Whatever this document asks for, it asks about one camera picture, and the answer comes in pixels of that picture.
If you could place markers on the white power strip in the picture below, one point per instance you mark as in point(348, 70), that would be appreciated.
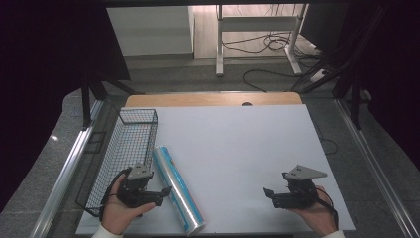
point(318, 76)

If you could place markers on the person's left hand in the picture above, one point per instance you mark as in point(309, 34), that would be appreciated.
point(119, 211)

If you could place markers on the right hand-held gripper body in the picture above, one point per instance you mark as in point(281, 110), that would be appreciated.
point(297, 193)

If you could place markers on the person's white sleeve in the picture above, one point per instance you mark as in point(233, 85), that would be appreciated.
point(334, 234)
point(105, 232)

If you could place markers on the dark curtain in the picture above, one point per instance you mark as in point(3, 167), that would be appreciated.
point(396, 82)
point(39, 82)

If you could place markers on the person's left white sleeve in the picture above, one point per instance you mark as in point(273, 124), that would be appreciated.
point(105, 232)

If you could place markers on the person's right hand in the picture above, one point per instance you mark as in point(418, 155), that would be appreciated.
point(318, 216)

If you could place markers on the black metal stand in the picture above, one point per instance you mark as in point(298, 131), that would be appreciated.
point(353, 66)
point(87, 99)

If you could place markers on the white desk frame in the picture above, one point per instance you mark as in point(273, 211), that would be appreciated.
point(257, 23)

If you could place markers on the plastic wrap roll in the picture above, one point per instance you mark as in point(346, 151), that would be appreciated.
point(178, 191)

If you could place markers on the white table mat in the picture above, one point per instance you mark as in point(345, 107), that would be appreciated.
point(237, 148)

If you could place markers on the person's right white sleeve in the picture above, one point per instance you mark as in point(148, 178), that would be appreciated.
point(334, 234)

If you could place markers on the metal floor rail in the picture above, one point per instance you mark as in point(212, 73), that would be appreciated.
point(66, 172)
point(373, 165)

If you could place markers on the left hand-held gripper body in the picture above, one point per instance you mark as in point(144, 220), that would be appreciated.
point(133, 195)

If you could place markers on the white cabinet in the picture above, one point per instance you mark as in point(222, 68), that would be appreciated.
point(150, 29)

